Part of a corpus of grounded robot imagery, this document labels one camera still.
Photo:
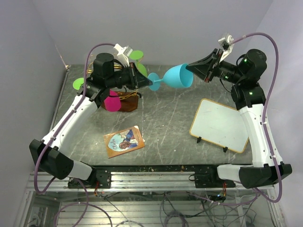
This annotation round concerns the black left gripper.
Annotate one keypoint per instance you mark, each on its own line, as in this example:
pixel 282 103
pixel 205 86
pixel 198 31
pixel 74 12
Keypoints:
pixel 138 80

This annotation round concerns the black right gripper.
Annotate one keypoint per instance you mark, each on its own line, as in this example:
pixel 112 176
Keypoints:
pixel 200 67

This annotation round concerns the blue plastic wine glass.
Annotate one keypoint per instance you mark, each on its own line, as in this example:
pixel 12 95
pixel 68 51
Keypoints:
pixel 176 77

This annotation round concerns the pink plastic wine glass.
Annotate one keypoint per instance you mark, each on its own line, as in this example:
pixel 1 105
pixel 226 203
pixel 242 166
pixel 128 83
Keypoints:
pixel 112 102

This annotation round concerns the light green plastic wine glass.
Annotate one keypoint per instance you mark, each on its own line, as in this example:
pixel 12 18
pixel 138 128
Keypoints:
pixel 78 83

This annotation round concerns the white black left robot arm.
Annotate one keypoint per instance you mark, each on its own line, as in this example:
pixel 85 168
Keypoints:
pixel 48 153

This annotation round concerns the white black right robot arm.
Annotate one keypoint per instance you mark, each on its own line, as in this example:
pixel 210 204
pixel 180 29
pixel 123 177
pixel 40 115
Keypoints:
pixel 267 166

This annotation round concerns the small framed whiteboard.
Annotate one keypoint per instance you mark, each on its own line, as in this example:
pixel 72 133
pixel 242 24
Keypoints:
pixel 220 125

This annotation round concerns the Othello picture book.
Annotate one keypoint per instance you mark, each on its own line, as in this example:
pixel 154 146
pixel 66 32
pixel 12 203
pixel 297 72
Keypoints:
pixel 123 141

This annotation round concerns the gold wire wine glass rack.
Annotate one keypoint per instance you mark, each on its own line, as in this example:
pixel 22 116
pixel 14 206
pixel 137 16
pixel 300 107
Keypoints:
pixel 125 97

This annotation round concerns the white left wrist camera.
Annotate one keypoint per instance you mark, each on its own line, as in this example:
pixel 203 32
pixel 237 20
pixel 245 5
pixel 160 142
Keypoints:
pixel 122 54

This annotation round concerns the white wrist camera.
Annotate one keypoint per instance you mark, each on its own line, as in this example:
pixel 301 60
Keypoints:
pixel 122 54
pixel 226 43

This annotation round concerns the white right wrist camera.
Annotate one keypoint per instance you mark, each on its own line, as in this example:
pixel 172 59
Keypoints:
pixel 226 43

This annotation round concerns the aluminium extrusion rail base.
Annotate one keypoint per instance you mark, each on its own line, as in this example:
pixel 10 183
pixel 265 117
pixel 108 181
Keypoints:
pixel 129 182

